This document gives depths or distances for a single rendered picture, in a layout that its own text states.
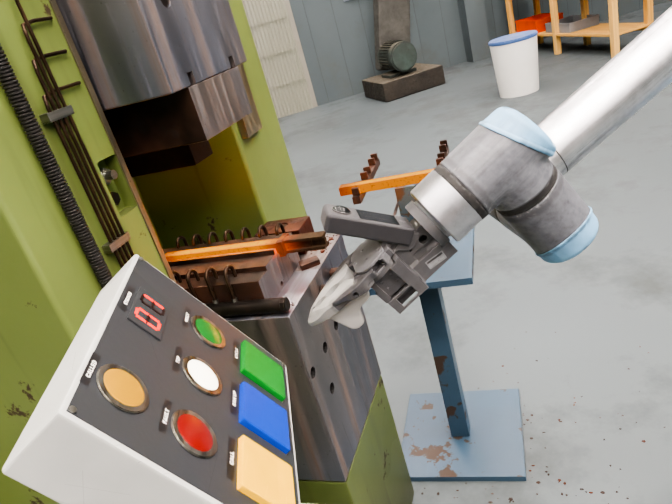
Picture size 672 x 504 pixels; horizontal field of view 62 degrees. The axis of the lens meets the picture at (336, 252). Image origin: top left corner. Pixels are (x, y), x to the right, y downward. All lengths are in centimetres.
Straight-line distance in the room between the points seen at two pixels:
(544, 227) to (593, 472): 128
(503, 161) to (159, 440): 48
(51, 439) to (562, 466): 164
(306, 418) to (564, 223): 72
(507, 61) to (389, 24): 262
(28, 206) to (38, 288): 12
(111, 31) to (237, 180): 57
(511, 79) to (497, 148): 575
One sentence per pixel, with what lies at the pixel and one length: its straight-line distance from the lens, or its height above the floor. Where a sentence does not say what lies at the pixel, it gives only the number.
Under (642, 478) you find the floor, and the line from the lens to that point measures 194.
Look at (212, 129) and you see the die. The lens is 106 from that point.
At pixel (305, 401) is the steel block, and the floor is 70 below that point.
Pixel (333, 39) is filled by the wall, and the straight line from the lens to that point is 903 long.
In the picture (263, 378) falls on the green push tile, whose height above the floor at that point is 101.
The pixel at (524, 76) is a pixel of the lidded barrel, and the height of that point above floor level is 20.
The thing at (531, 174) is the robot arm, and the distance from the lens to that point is 72.
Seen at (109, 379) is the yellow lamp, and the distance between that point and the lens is 58.
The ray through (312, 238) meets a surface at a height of 101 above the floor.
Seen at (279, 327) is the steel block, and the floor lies 89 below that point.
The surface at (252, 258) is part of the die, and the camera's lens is 122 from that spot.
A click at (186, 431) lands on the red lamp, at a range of 60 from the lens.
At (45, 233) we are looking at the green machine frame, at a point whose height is 124.
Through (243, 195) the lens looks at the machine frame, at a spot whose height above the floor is 105.
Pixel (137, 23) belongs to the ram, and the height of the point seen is 148.
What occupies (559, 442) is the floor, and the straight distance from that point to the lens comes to 203.
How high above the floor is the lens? 144
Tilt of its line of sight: 24 degrees down
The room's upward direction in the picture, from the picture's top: 16 degrees counter-clockwise
